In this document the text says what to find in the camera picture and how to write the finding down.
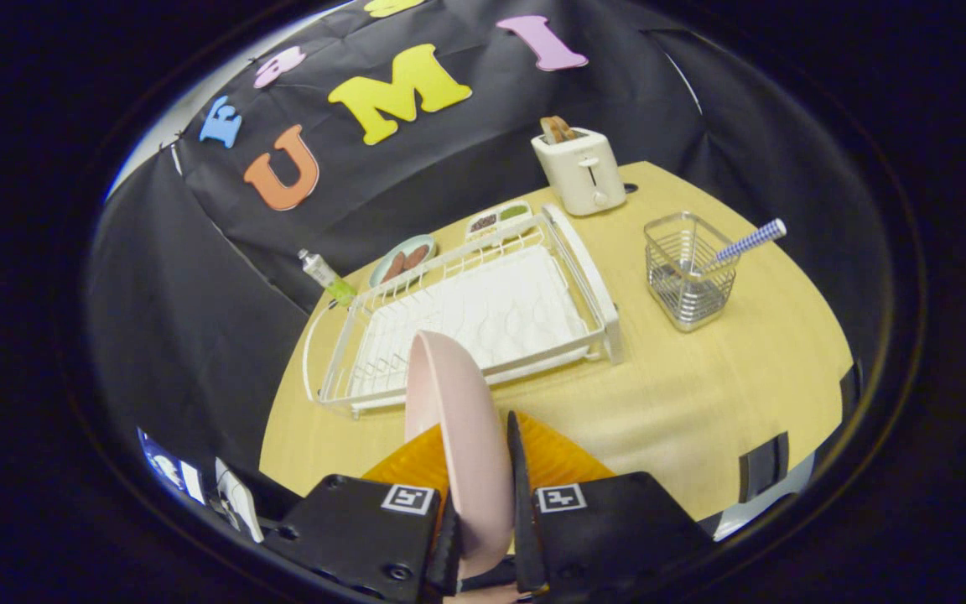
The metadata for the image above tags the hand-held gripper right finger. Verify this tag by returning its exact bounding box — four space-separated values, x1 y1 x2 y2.
506 411 714 604

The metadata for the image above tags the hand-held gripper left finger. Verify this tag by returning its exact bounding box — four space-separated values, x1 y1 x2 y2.
263 424 463 604

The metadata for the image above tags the pink plate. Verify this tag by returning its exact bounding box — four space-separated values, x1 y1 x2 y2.
405 331 516 580

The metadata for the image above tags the white wire dish rack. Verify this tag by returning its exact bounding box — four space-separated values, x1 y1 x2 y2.
303 201 625 419

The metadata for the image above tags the metal wire basket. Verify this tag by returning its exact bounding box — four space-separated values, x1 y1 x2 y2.
644 211 740 333

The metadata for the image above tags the spoon with blue checked handle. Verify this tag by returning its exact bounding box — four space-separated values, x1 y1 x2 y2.
705 218 787 273

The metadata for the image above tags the pale green small plate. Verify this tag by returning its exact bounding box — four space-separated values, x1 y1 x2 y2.
368 234 438 289

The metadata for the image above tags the white side table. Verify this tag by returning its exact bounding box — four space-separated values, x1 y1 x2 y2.
213 457 266 544

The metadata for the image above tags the clear bottle with green liquid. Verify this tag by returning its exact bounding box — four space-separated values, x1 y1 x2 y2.
299 248 358 307

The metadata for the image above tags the black table edge clamp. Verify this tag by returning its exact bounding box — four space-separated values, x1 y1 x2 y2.
739 432 790 504

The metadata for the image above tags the black backdrop cloth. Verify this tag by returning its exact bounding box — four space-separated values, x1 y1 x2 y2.
85 0 878 496

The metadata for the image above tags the white divided condiment tray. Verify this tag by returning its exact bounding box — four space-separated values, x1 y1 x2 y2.
465 200 534 240

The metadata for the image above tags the white toaster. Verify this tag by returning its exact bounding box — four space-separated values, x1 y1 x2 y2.
531 126 628 217

